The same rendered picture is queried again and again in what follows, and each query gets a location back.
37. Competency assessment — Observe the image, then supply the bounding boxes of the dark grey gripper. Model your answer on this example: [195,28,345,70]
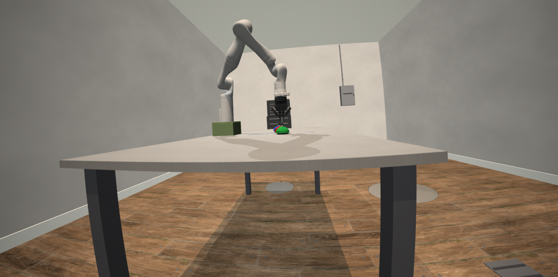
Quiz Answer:
[271,96,291,123]

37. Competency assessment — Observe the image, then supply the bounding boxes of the green dome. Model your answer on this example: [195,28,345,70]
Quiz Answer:
[276,123,289,135]

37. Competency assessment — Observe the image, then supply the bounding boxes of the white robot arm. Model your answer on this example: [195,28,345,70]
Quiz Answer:
[218,20,290,122]

